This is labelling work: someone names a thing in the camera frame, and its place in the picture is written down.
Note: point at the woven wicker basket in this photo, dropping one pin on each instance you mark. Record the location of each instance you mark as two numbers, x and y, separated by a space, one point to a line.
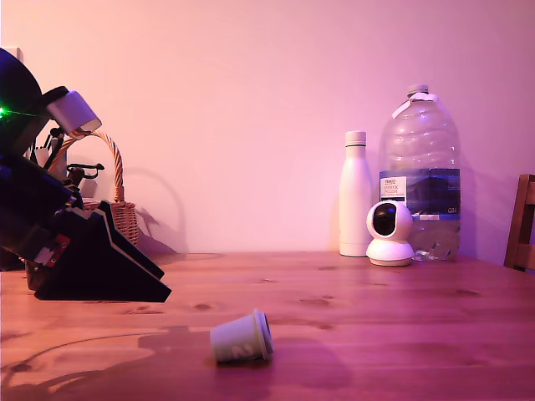
121 217

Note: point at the white insulated bottle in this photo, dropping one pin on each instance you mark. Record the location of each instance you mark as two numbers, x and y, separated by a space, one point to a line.
355 200

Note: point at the large clear water bottle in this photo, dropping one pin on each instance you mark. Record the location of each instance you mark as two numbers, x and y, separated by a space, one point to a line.
420 142

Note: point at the wooden chair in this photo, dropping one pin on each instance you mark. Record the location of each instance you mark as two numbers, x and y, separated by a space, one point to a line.
520 225

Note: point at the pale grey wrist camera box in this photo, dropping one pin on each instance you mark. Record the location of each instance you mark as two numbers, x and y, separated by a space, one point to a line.
75 113

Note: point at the small white round camera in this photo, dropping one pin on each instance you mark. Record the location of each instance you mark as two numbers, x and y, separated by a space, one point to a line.
388 234

